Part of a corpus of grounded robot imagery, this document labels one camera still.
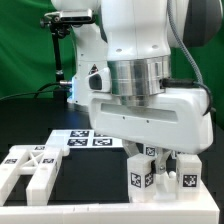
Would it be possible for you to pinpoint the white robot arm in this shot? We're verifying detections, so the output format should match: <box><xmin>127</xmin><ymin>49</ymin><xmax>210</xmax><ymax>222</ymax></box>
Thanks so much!
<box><xmin>51</xmin><ymin>0</ymin><xmax>223</xmax><ymax>173</ymax></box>

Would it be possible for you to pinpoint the white threaded peg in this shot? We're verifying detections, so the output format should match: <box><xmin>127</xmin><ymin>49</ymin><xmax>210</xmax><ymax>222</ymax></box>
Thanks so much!
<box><xmin>168</xmin><ymin>171</ymin><xmax>176</xmax><ymax>179</ymax></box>

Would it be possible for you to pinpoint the white chair back ladder part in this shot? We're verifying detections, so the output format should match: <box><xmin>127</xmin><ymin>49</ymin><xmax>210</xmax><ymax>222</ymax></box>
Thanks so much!
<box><xmin>0</xmin><ymin>145</ymin><xmax>63</xmax><ymax>206</ymax></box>

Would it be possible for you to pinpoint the black camera stand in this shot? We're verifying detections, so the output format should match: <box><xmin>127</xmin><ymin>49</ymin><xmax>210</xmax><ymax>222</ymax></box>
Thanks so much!
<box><xmin>40</xmin><ymin>18</ymin><xmax>70</xmax><ymax>100</ymax></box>

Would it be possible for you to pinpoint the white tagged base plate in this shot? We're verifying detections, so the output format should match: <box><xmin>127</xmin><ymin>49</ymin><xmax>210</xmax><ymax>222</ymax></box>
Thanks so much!
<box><xmin>46</xmin><ymin>129</ymin><xmax>122</xmax><ymax>149</ymax></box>

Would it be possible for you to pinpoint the white tagged cube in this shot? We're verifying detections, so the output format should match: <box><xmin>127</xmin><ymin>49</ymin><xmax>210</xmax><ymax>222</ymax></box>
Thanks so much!
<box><xmin>144</xmin><ymin>146</ymin><xmax>156</xmax><ymax>156</ymax></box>

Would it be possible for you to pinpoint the grey mounted camera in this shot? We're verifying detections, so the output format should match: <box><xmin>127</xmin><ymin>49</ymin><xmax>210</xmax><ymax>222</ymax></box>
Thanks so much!
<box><xmin>45</xmin><ymin>9</ymin><xmax>93</xmax><ymax>24</ymax></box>

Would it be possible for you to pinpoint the white frame wall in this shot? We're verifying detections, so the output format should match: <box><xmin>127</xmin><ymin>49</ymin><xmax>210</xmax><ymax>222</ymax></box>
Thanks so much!
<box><xmin>0</xmin><ymin>175</ymin><xmax>219</xmax><ymax>224</ymax></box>

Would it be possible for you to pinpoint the white chair seat plate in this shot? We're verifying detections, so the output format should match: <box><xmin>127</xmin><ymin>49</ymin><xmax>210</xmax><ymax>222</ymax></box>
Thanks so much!
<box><xmin>149</xmin><ymin>172</ymin><xmax>176</xmax><ymax>202</ymax></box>

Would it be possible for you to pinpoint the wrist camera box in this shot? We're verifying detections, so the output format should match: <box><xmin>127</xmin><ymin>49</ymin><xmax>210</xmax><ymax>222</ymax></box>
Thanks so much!
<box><xmin>85</xmin><ymin>67</ymin><xmax>112</xmax><ymax>93</ymax></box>

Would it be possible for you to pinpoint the black cable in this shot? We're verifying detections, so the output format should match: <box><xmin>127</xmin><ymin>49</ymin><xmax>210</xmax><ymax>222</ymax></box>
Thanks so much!
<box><xmin>0</xmin><ymin>83</ymin><xmax>68</xmax><ymax>102</ymax></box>

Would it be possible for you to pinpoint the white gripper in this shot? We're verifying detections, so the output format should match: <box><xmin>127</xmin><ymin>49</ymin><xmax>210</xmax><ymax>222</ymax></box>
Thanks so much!
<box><xmin>89</xmin><ymin>88</ymin><xmax>213</xmax><ymax>175</ymax></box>

